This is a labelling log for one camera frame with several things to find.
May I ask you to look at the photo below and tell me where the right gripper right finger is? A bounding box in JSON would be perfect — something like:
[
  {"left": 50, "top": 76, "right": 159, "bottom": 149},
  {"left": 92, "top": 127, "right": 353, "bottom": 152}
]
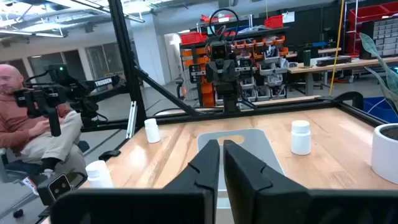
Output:
[{"left": 223, "top": 139, "right": 398, "bottom": 224}]

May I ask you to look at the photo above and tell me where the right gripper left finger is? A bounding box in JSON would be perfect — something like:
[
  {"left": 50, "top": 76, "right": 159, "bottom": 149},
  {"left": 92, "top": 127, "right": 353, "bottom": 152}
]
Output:
[{"left": 51, "top": 139, "right": 221, "bottom": 224}]

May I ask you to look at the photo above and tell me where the white pill bottle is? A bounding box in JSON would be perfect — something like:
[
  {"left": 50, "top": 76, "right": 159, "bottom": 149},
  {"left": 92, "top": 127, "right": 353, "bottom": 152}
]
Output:
[
  {"left": 85, "top": 160, "right": 115, "bottom": 189},
  {"left": 290, "top": 119, "right": 312, "bottom": 156},
  {"left": 144, "top": 118, "right": 161, "bottom": 144}
]

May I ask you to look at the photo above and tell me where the light grey plastic basket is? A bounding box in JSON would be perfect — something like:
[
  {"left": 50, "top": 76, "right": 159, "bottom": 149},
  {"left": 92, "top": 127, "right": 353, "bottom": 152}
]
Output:
[{"left": 197, "top": 128, "right": 285, "bottom": 224}]

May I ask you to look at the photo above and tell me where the shelf with orange bins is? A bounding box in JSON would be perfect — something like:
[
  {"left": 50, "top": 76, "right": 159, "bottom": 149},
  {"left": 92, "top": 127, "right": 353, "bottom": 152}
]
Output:
[{"left": 179, "top": 27, "right": 289, "bottom": 108}]

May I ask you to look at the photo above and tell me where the red storage bin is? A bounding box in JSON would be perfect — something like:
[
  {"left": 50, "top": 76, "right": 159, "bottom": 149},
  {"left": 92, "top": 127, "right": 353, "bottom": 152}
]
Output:
[
  {"left": 180, "top": 32, "right": 208, "bottom": 45},
  {"left": 264, "top": 14, "right": 284, "bottom": 30}
]

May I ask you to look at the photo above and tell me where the flat black table clamp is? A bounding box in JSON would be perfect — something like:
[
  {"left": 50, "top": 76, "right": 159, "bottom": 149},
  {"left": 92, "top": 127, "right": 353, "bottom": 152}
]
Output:
[{"left": 98, "top": 150, "right": 121, "bottom": 161}]

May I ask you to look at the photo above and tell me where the long black case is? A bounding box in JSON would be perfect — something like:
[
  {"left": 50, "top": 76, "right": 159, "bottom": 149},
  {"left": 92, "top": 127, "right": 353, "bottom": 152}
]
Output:
[{"left": 315, "top": 55, "right": 352, "bottom": 67}]

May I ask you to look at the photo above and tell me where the wooden workbench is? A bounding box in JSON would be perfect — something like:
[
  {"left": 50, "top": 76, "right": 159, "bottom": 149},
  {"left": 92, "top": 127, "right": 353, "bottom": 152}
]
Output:
[{"left": 287, "top": 55, "right": 398, "bottom": 96}]

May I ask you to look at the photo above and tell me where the white round plant pot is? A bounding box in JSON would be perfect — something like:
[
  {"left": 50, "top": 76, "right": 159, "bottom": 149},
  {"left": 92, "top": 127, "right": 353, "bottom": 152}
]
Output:
[{"left": 370, "top": 123, "right": 398, "bottom": 185}]

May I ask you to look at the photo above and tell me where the arched black table clamp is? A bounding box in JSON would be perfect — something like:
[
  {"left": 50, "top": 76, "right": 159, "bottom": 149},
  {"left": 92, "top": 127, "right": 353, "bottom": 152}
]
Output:
[{"left": 323, "top": 91, "right": 364, "bottom": 110}]

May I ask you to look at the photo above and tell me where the blue plastic bin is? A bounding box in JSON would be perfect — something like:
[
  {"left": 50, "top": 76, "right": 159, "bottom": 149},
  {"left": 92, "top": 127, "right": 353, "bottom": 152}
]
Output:
[{"left": 363, "top": 96, "right": 398, "bottom": 124}]

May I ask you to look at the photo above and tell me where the red shelf rack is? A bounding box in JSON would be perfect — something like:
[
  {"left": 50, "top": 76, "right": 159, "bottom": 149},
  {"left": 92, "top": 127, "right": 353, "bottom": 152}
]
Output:
[{"left": 343, "top": 0, "right": 398, "bottom": 57}]

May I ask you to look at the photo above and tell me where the person's hand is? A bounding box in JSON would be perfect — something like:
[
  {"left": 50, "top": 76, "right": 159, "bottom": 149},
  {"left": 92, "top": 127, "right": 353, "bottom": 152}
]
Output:
[{"left": 28, "top": 119, "right": 51, "bottom": 138}]

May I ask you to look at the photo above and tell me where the green snake plant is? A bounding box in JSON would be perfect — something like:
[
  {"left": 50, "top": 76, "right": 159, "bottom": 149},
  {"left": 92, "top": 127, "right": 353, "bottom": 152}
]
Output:
[{"left": 359, "top": 32, "right": 398, "bottom": 116}]

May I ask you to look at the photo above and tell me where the grey drawer cabinet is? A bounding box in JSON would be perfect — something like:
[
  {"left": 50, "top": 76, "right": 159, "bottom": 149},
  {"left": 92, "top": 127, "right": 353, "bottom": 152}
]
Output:
[{"left": 371, "top": 18, "right": 398, "bottom": 57}]

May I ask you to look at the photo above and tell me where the dark office chair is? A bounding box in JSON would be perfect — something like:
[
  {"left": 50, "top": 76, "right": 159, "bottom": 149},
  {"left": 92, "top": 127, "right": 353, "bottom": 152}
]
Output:
[{"left": 0, "top": 140, "right": 91, "bottom": 184}]

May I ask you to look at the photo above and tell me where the person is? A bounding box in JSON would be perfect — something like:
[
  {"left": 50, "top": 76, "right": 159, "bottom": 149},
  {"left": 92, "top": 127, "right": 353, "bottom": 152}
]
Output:
[{"left": 0, "top": 63, "right": 88, "bottom": 184}]

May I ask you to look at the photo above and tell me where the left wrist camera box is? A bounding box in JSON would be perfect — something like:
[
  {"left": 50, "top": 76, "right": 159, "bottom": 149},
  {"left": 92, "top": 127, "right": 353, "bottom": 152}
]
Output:
[{"left": 210, "top": 42, "right": 228, "bottom": 60}]

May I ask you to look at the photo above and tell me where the black aluminium table frame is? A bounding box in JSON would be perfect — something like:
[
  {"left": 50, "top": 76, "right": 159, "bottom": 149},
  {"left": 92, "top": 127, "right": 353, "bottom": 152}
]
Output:
[{"left": 80, "top": 0, "right": 389, "bottom": 139}]

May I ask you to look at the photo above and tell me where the silver metal bracket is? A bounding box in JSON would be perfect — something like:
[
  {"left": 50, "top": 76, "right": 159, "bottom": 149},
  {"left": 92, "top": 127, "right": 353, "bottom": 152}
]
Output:
[{"left": 126, "top": 101, "right": 138, "bottom": 139}]

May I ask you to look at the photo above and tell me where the yellow hanging hose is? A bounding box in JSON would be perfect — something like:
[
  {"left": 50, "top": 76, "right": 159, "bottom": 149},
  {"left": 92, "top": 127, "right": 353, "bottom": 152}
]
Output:
[{"left": 328, "top": 0, "right": 346, "bottom": 96}]

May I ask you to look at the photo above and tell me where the black table-level camera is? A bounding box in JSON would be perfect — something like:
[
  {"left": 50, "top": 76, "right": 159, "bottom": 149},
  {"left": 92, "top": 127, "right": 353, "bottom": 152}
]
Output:
[{"left": 37, "top": 173, "right": 73, "bottom": 207}]

